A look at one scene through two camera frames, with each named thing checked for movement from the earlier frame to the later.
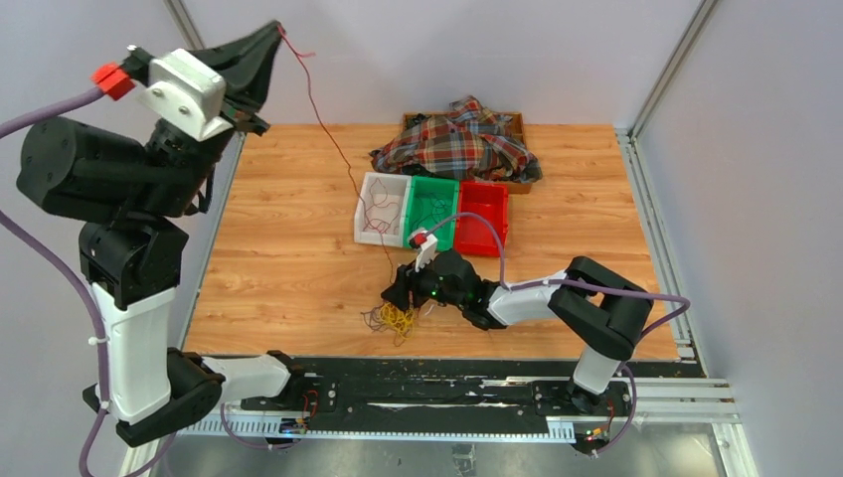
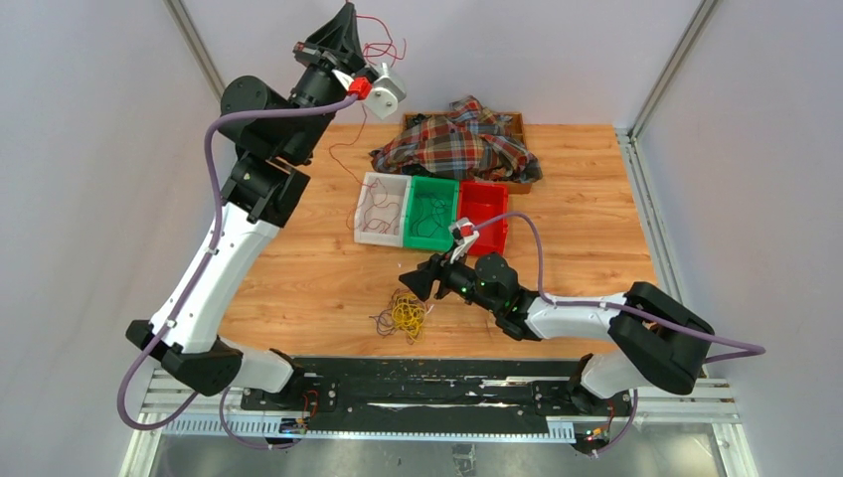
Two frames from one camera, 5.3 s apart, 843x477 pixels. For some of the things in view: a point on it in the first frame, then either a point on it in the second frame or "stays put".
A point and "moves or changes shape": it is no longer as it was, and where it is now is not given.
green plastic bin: [432, 207] stays put
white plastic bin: [382, 214] stays put
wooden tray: [518, 127] stays put
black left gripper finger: [247, 79] to [342, 36]
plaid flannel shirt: [467, 142] stays put
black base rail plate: [423, 394] stays put
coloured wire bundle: [393, 320] moves or changes shape
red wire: [303, 54] to [393, 53]
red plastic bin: [488, 200] stays put
